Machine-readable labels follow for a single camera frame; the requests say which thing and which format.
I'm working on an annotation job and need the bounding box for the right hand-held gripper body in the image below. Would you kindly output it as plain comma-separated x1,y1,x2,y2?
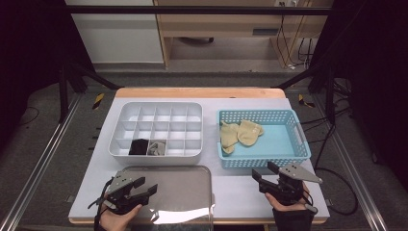
272,163,323,206

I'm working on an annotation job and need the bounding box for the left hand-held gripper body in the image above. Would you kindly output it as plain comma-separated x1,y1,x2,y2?
103,169,150,216

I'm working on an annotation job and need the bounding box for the white compartment storage box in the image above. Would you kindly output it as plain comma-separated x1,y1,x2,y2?
108,101,205,167

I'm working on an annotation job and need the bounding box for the blue perforated plastic basket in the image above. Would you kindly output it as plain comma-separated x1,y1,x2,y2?
217,109,312,170

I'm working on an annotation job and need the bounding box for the translucent grey box lid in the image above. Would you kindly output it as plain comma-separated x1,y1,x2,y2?
109,165,216,231

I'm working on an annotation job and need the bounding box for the black sock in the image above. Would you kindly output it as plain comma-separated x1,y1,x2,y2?
128,138,150,157

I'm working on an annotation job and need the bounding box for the grey sock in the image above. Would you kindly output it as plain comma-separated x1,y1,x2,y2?
147,140,167,157

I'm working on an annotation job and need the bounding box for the person's right hand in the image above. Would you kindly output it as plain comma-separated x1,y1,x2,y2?
265,184,311,212

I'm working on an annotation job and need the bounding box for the person's left hand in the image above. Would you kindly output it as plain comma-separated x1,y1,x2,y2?
99,205,142,231

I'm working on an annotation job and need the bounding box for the white table sheet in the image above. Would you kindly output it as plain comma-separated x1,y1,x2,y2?
67,96,331,222

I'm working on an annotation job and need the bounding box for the yellow black tape strip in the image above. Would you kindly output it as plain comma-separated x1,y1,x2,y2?
297,93,317,109
91,92,106,111

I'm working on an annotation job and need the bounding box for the black metal stand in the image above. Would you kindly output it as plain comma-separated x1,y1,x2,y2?
272,61,337,124
58,61,121,123

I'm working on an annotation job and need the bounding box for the white cabinet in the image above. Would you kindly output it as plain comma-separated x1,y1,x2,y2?
65,0,166,64

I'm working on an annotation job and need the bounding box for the black curtain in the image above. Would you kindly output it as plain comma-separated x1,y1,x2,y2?
309,0,408,193
0,0,97,155

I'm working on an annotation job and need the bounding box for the light wooden desk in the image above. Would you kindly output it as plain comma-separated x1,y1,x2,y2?
153,0,335,70

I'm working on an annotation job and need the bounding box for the white power strip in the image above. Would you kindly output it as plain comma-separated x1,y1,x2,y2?
274,0,300,8

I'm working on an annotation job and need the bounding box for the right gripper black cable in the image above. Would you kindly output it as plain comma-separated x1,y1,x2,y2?
299,195,319,231

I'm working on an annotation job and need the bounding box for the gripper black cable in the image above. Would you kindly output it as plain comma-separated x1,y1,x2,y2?
299,195,319,231
88,177,114,231

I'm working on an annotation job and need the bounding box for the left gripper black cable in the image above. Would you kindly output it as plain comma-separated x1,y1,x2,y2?
88,177,114,231

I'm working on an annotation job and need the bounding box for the looped black floor cable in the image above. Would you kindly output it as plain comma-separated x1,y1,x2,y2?
314,167,359,217

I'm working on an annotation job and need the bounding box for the aluminium rail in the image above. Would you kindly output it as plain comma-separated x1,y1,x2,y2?
312,94,391,231
0,92,83,231

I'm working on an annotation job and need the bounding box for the thin black floor cable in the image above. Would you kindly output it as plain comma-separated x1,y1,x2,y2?
18,105,41,127

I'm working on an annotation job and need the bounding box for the yellow hanging cable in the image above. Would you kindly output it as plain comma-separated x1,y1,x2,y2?
276,0,313,68

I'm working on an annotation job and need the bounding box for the black hanging cable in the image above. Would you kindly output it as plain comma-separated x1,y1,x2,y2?
277,13,314,70

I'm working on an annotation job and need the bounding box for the black horizontal frame bar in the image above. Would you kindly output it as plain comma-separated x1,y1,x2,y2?
64,5,335,16

